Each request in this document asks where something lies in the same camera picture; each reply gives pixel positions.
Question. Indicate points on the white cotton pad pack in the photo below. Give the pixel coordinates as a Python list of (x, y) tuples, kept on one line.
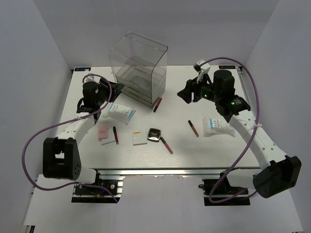
[(118, 112), (217, 126)]

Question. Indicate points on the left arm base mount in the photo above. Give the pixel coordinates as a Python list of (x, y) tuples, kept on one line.
[(109, 192)]

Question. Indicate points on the dark red lip gloss left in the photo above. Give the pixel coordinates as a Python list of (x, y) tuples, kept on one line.
[(115, 135)]

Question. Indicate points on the blue label left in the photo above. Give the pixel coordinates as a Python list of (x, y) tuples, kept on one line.
[(82, 69)]

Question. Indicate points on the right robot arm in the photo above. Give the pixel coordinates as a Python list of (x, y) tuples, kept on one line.
[(278, 171)]

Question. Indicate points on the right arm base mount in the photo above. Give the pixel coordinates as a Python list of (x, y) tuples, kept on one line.
[(223, 190)]

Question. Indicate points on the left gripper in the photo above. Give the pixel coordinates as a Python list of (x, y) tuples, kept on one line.
[(116, 88)]

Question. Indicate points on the pink makeup card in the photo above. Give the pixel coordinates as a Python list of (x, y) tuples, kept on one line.
[(102, 132)]

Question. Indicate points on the blue label right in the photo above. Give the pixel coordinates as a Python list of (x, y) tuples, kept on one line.
[(226, 67)]

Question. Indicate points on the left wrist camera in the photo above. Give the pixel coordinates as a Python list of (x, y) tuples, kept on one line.
[(90, 78)]

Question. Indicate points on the aluminium front rail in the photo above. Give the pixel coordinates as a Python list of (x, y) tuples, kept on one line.
[(163, 171)]

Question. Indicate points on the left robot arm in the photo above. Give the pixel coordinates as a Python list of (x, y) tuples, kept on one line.
[(61, 158)]

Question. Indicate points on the black gold compact case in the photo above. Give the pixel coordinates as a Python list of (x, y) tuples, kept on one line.
[(154, 135)]

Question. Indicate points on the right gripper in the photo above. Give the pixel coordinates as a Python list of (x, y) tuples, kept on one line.
[(191, 87)]

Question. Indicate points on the white square compact box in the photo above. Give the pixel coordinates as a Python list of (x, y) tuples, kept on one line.
[(139, 138)]

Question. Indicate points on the blue label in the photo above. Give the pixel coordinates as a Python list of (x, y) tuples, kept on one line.
[(226, 67), (82, 69)]

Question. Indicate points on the clear acrylic drawer organizer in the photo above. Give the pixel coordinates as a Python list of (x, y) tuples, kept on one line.
[(140, 64)]

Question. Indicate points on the white flat packet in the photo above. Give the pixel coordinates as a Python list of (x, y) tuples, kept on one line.
[(109, 139)]

